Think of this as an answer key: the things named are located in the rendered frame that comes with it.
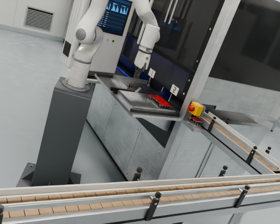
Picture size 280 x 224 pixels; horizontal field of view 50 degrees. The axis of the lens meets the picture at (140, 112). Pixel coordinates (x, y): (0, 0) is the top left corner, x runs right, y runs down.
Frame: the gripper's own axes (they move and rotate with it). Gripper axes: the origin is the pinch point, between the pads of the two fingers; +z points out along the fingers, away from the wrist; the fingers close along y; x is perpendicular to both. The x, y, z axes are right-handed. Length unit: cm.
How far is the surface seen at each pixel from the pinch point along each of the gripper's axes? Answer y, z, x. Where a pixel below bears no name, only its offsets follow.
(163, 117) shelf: -11.1, 22.7, -23.4
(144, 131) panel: 23, 53, -39
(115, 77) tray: 50, 20, -14
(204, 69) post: -12.8, -15.0, -39.8
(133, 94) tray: 19.4, 21.0, -14.9
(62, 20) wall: 543, 62, -113
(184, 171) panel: -13, 67, -63
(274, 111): -13, 7, -135
